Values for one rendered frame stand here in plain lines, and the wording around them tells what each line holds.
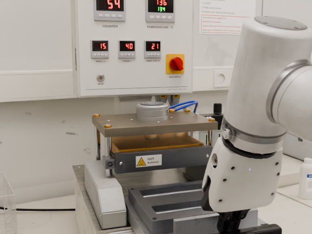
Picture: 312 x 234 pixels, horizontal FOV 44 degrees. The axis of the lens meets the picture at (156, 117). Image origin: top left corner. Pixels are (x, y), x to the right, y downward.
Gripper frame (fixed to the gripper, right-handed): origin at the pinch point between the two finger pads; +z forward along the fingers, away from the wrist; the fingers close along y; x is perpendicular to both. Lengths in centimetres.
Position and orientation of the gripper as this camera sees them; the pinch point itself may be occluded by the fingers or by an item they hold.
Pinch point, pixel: (228, 224)
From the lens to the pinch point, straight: 63.2
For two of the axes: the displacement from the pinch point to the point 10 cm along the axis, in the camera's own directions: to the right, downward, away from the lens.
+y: 9.5, -0.5, 3.0
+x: -2.9, -4.9, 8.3
